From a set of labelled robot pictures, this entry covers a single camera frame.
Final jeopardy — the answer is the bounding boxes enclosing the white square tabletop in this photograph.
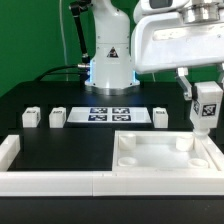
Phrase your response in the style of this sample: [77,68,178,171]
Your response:
[112,131,220,172]

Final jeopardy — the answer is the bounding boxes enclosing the black cable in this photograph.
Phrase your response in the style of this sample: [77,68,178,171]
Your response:
[33,64,91,82]

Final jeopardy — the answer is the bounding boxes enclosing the white marker base plate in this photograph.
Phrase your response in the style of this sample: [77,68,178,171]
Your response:
[67,107,151,124]

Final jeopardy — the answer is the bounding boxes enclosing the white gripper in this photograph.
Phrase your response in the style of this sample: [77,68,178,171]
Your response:
[131,10,224,101]

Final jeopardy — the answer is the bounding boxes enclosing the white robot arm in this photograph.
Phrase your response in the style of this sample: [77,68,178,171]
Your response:
[86,0,224,100]

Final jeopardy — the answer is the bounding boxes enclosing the white U-shaped fence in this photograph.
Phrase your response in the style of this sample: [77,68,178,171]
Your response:
[0,135,224,196]

